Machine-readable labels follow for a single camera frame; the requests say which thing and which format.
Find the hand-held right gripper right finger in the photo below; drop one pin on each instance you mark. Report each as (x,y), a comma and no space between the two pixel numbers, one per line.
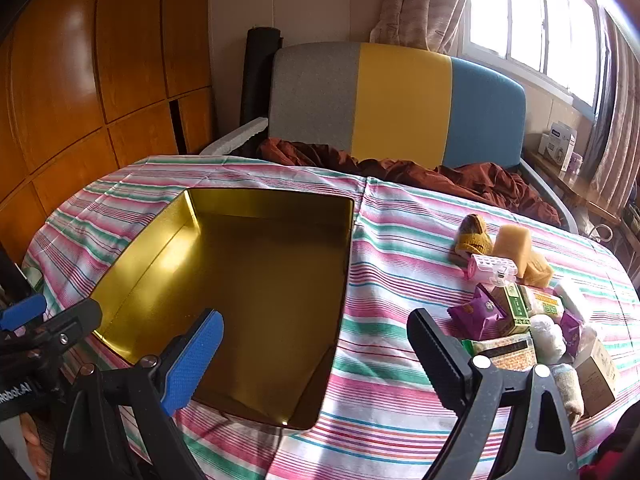
(440,355)

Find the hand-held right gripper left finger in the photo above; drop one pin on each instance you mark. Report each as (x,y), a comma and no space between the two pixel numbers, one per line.
(195,355)

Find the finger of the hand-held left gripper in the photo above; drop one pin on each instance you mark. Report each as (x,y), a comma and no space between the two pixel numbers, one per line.
(22,311)
(70,322)

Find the purple snack packet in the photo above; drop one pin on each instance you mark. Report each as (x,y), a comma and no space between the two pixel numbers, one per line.
(475,312)
(571,332)

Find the green cracker packet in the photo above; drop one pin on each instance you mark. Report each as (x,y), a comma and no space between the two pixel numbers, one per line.
(500,352)

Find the green white small box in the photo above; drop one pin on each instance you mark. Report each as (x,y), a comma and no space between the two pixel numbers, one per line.
(515,307)

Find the maroon tin box gold inside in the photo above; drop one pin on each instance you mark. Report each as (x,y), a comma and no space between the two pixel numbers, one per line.
(260,285)

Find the yellow green small box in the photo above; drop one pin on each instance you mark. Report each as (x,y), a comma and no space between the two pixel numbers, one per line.
(542,302)

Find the yellow knitted sock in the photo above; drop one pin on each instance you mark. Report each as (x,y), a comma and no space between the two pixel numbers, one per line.
(475,240)

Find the yellow sponge block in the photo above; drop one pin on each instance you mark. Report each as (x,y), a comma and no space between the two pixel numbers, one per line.
(540,270)
(512,247)

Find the cream cloth roll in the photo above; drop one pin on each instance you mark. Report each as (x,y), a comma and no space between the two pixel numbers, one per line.
(567,390)

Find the white sponge block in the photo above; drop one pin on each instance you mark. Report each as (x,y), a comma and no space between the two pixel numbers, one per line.
(570,300)

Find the brown white carton box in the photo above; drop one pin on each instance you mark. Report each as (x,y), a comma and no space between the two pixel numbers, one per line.
(597,380)

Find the pink green striped cloth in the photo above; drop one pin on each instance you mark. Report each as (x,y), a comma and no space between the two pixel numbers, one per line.
(400,260)

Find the rust brown blanket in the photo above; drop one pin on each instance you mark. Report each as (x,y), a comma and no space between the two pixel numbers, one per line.
(450,180)

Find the red cloth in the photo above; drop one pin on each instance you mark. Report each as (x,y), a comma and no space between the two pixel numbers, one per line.
(620,455)

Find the wooden desk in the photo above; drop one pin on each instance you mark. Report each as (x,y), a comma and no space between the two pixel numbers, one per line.
(575,190)

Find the white foam piece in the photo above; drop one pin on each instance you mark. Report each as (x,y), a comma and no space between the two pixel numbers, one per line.
(235,137)

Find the small purple pack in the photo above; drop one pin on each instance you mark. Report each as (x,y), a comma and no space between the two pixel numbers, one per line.
(575,164)

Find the grey yellow blue chair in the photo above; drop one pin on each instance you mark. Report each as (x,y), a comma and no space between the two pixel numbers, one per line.
(400,100)

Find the wooden wardrobe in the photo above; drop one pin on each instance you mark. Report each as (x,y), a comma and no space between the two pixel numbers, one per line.
(100,60)

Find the black rolled mat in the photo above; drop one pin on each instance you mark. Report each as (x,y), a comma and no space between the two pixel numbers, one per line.
(257,75)

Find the beige patterned curtain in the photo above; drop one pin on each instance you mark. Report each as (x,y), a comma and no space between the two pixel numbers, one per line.
(415,5)
(620,125)

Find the window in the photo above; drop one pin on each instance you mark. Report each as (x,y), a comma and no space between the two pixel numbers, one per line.
(525,20)

